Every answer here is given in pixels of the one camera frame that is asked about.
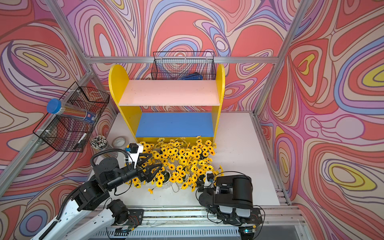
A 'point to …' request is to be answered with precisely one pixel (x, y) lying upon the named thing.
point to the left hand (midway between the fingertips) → (158, 161)
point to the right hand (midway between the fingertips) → (204, 176)
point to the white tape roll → (120, 142)
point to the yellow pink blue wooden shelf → (164, 109)
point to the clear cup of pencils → (99, 142)
